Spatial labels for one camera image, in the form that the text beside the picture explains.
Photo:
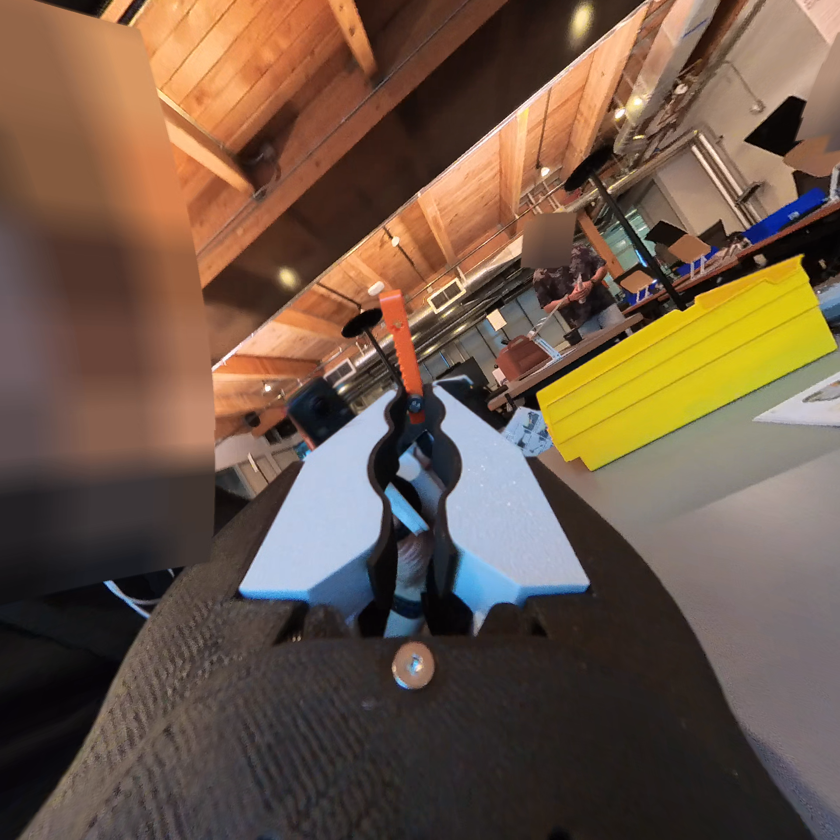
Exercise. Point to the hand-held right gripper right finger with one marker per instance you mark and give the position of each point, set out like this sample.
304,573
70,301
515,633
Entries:
505,525

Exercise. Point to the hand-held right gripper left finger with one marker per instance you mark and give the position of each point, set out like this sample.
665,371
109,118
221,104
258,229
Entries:
308,525

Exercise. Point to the orange toothed beam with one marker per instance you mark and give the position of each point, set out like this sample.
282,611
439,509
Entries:
400,341

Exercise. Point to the grey desk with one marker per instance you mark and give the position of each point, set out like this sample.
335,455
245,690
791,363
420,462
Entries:
722,538

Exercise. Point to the person's left hand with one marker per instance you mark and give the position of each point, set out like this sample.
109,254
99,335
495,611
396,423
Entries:
415,558

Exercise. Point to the white printed board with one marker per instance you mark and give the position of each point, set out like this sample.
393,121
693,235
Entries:
525,430

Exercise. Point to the black round-base stand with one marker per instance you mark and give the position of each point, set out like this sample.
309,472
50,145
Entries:
362,323

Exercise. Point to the black wristband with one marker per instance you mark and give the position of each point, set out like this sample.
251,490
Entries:
405,607

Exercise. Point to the yellow plastic bin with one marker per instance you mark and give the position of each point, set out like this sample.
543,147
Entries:
682,367

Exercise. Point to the open instruction booklet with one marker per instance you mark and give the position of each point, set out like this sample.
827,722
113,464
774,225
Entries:
804,403

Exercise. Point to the tall black pole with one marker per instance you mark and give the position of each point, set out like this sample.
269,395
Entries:
594,167

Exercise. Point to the long wooden table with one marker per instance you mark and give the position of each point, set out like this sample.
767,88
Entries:
754,253

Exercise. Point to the blue storage bin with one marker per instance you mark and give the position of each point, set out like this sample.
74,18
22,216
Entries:
787,211

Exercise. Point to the black monitor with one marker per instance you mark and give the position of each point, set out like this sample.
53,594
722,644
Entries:
778,128

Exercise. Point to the cardboard box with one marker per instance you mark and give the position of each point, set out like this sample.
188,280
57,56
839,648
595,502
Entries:
814,154

